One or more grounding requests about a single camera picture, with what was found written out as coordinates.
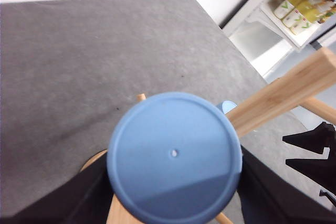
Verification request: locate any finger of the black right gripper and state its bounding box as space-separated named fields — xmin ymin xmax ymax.
xmin=283 ymin=121 xmax=336 ymax=206

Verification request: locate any white shelf with bottles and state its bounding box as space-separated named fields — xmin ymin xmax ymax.
xmin=220 ymin=0 xmax=336 ymax=83

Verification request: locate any wooden mug tree stand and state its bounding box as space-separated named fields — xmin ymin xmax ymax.
xmin=81 ymin=49 xmax=336 ymax=224

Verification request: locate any blue ribbed cup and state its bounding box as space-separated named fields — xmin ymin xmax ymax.
xmin=222 ymin=101 xmax=237 ymax=114
xmin=107 ymin=92 xmax=243 ymax=224

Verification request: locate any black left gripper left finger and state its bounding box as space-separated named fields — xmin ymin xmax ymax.
xmin=0 ymin=153 xmax=114 ymax=224

